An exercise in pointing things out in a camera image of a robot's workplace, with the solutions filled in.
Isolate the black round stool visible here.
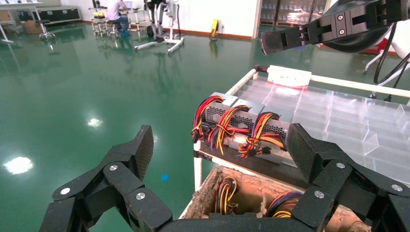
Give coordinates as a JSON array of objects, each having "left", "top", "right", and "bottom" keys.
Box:
[{"left": 35, "top": 19, "right": 58, "bottom": 41}]

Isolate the black cable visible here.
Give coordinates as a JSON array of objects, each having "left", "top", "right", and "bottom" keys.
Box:
[{"left": 373, "top": 22, "right": 410, "bottom": 85}]

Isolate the clear acrylic divider rack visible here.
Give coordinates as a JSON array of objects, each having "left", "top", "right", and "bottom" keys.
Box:
[{"left": 237, "top": 75, "right": 410, "bottom": 187}]

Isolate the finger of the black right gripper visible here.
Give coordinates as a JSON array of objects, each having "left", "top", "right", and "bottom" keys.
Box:
[{"left": 260, "top": 0, "right": 410, "bottom": 56}]

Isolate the silver power supply with wires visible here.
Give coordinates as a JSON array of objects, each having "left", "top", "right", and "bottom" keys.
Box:
[
  {"left": 191, "top": 92, "right": 239, "bottom": 144},
  {"left": 208, "top": 99, "right": 266, "bottom": 155},
  {"left": 214, "top": 176, "right": 240, "bottom": 216},
  {"left": 264, "top": 190, "right": 304, "bottom": 219},
  {"left": 224, "top": 108, "right": 293, "bottom": 165}
]

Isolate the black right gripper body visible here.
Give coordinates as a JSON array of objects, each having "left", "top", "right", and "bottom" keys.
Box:
[{"left": 322, "top": 25, "right": 391, "bottom": 54}]

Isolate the black flight case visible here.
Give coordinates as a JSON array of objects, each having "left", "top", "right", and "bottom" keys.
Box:
[{"left": 17, "top": 5, "right": 81, "bottom": 25}]

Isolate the brown cardboard carton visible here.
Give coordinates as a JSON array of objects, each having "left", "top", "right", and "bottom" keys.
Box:
[{"left": 21, "top": 20, "right": 43, "bottom": 35}]

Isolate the white work table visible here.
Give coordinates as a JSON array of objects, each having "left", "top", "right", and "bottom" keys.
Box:
[{"left": 0, "top": 1, "right": 43, "bottom": 44}]

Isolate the white wheeled robot stand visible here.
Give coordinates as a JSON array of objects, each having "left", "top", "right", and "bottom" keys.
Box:
[{"left": 134, "top": 0, "right": 186, "bottom": 55}]

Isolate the yellow upright device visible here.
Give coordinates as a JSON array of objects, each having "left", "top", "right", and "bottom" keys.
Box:
[{"left": 209, "top": 18, "right": 220, "bottom": 41}]

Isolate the stacked goods shelving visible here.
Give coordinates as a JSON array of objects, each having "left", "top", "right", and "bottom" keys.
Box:
[{"left": 259, "top": 0, "right": 331, "bottom": 27}]

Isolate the seated person white shirt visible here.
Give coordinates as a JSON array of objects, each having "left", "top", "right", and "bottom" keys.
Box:
[{"left": 106, "top": 0, "right": 131, "bottom": 36}]

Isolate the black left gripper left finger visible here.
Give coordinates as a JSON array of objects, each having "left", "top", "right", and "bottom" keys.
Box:
[{"left": 39, "top": 125, "right": 174, "bottom": 232}]

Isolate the brown cardboard divider box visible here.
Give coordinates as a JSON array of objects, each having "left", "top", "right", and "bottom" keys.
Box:
[{"left": 184, "top": 166, "right": 372, "bottom": 232}]

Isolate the white metal stool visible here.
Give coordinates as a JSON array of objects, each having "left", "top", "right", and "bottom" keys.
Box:
[{"left": 90, "top": 17, "right": 108, "bottom": 38}]

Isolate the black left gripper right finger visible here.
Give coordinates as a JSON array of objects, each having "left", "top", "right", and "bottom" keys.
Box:
[{"left": 286, "top": 123, "right": 410, "bottom": 232}]

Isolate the white desk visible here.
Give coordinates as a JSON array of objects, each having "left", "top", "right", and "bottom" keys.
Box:
[{"left": 89, "top": 7, "right": 148, "bottom": 33}]

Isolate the white red label card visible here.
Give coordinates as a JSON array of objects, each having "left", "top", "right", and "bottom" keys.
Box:
[{"left": 267, "top": 65, "right": 312, "bottom": 87}]

